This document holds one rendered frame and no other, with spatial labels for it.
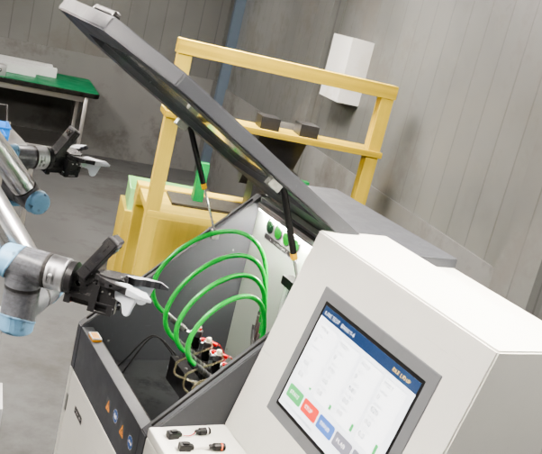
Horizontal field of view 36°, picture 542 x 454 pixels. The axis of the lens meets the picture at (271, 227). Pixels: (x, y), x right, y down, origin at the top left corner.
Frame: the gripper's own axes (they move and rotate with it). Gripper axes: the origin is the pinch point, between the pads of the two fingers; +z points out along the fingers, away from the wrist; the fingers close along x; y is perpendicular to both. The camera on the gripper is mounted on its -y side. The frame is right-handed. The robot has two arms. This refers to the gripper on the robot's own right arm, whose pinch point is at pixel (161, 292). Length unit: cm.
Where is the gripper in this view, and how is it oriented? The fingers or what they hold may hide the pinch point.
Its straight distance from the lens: 175.1
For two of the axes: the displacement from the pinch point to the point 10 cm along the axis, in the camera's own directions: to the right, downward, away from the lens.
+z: 9.6, 2.6, -0.8
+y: -2.5, 9.6, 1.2
